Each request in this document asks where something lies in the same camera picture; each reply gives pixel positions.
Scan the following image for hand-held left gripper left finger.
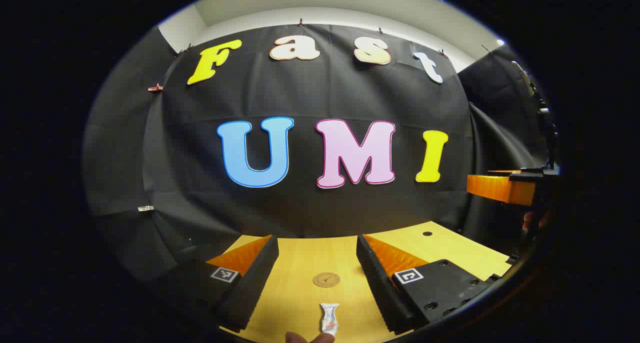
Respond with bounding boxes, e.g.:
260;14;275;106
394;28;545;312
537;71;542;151
150;234;280;334

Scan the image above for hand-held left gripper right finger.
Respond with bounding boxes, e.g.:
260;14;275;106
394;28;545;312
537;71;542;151
356;234;494;335

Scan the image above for round brown coaster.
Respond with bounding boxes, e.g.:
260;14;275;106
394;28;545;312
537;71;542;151
313;272;341;288

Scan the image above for white toothpaste tube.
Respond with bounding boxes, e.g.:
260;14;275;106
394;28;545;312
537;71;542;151
320;303;340;335

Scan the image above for beige cup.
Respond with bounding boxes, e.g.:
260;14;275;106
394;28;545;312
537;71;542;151
286;331;337;343

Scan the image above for wooden desktop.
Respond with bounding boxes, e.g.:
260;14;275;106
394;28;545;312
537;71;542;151
207;221;513;343

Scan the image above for black backdrop cloth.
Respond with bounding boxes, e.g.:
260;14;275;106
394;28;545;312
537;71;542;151
82;23;556;284

